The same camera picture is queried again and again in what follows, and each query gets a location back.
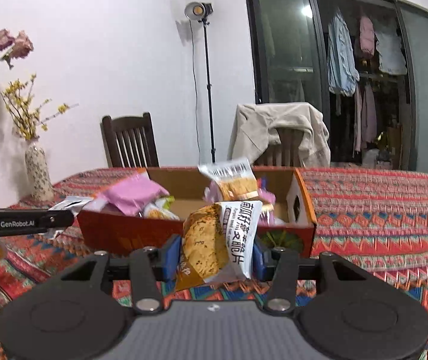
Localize patterned red tablecloth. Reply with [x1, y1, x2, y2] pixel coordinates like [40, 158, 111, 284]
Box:
[0, 166, 428, 360]

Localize chair with draped jacket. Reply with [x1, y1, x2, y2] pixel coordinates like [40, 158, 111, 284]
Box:
[254, 128, 303, 167]

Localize orange cardboard snack box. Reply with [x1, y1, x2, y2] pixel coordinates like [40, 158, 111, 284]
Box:
[77, 166, 317, 257]

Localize pink snack packet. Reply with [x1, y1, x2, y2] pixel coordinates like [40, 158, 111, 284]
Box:
[91, 172, 177, 219]

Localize oat crisp snack packet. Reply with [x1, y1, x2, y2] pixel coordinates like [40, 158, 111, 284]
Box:
[198, 158, 259, 203]

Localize pink hanging garment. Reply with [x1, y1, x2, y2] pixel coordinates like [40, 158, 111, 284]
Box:
[359, 16, 375, 59]

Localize studio light on stand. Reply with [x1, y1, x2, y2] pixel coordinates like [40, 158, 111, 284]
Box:
[183, 1, 219, 164]

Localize dark wooden chair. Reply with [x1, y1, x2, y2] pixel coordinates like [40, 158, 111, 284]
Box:
[101, 112, 159, 167]

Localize dark sliding glass door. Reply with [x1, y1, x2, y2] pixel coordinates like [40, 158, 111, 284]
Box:
[246, 0, 428, 173]

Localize floral ceramic vase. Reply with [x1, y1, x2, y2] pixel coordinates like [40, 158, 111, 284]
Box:
[25, 140, 54, 202]

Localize light blue hanging shirt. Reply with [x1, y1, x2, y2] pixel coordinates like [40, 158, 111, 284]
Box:
[328, 7, 359, 97]

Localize beige jacket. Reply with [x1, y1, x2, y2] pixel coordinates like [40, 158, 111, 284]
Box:
[228, 102, 331, 167]

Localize yellow flower branches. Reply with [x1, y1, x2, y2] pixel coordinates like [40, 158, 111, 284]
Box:
[1, 73, 78, 142]

